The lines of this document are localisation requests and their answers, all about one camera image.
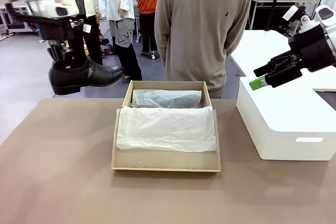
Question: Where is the white label sticker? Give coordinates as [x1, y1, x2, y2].
[296, 137, 324, 144]

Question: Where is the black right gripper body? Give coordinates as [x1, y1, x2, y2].
[288, 23, 336, 73]

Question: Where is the white tissue paper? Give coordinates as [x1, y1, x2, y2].
[115, 89, 217, 154]

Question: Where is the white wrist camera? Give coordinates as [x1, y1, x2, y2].
[282, 5, 316, 34]
[70, 19, 92, 35]

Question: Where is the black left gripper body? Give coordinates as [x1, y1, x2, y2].
[39, 21, 77, 42]

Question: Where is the person in beige sweater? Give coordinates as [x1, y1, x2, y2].
[154, 0, 253, 99]

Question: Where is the grey table with robots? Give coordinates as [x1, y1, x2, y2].
[0, 1, 40, 38]

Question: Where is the brown table with white legs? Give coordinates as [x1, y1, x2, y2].
[248, 0, 319, 31]

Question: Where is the cardboard shoe box lid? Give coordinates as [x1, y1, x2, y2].
[111, 107, 222, 173]

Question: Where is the black stand pole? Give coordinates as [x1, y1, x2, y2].
[264, 0, 284, 31]

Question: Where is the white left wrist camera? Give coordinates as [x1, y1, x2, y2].
[70, 19, 92, 35]

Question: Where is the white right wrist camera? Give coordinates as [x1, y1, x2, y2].
[282, 5, 316, 34]

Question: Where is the black leather buckle shoe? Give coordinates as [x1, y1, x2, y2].
[49, 58, 125, 95]

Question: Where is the white foam block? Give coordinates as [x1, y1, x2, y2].
[230, 29, 336, 162]

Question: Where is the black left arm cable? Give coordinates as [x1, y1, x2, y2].
[5, 2, 73, 24]

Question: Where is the colourful cloth pile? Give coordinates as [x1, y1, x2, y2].
[82, 37, 116, 59]

